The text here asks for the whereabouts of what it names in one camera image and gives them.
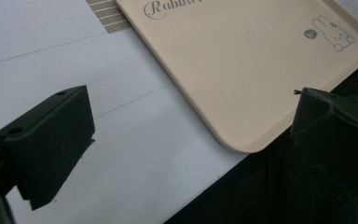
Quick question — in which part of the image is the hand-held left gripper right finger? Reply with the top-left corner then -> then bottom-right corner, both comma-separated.
290,87 -> 358,175

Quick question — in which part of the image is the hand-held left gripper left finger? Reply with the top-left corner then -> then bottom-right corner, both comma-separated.
0,85 -> 96,211

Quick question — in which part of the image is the beige tray with rabbit print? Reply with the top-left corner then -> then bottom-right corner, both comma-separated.
114,0 -> 358,154

